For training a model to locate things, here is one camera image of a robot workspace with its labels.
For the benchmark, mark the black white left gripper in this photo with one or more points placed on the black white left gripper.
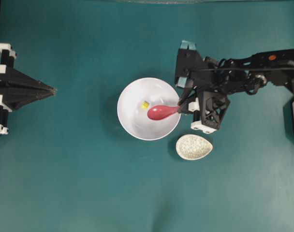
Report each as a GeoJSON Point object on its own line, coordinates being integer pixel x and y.
{"type": "Point", "coordinates": [16, 88]}

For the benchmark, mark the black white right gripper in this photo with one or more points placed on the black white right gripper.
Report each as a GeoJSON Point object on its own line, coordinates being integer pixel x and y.
{"type": "Point", "coordinates": [208, 108]}

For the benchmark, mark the pink ceramic spoon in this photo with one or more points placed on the pink ceramic spoon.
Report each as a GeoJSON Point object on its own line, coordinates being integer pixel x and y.
{"type": "Point", "coordinates": [160, 112]}

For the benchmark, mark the yellow hexagonal prism block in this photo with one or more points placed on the yellow hexagonal prism block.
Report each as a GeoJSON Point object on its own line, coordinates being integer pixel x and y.
{"type": "Point", "coordinates": [145, 105]}

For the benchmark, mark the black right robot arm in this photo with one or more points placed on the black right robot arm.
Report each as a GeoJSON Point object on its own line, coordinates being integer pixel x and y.
{"type": "Point", "coordinates": [207, 83]}

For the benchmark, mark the speckled ceramic spoon rest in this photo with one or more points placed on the speckled ceramic spoon rest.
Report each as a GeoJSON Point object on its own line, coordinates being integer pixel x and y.
{"type": "Point", "coordinates": [193, 147]}

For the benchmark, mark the white round bowl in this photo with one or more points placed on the white round bowl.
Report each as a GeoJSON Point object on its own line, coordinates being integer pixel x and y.
{"type": "Point", "coordinates": [134, 119]}

